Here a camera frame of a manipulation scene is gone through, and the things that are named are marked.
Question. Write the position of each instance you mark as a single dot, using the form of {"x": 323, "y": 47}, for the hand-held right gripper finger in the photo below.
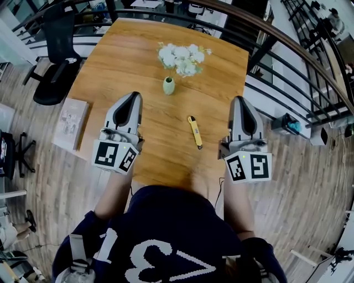
{"x": 235, "y": 119}
{"x": 250, "y": 121}

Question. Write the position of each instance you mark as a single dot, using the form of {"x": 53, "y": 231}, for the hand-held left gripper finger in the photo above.
{"x": 124, "y": 110}
{"x": 140, "y": 113}

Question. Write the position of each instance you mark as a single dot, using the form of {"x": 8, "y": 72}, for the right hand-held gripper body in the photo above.
{"x": 249, "y": 165}

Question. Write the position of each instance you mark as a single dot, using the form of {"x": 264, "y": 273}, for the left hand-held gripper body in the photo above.
{"x": 110, "y": 154}

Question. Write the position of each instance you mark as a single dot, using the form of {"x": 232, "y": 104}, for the yellow utility knife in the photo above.
{"x": 195, "y": 131}

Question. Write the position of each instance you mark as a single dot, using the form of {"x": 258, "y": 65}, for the person's right forearm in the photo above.
{"x": 238, "y": 207}

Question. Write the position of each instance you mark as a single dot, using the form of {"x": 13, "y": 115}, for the person's left forearm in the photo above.
{"x": 113, "y": 193}

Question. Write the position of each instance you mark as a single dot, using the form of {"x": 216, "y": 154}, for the grey waste bin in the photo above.
{"x": 286, "y": 124}

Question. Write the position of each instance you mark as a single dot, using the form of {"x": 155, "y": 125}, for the pale green vase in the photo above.
{"x": 169, "y": 86}

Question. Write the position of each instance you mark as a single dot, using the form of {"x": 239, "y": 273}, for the pale illustrated book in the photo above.
{"x": 70, "y": 124}

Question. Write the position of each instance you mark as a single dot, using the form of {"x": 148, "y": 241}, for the white flower bouquet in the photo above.
{"x": 181, "y": 56}

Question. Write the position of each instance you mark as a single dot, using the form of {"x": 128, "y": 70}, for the black metal railing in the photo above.
{"x": 262, "y": 52}

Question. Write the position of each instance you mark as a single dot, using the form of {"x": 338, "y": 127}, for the black chair star base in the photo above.
{"x": 25, "y": 154}

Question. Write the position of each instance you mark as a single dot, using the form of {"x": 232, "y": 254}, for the person's navy printed shirt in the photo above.
{"x": 166, "y": 221}

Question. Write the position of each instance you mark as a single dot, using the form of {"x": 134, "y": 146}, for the black office chair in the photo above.
{"x": 59, "y": 33}

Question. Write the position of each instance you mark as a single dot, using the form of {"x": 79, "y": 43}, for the white desk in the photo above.
{"x": 349, "y": 237}

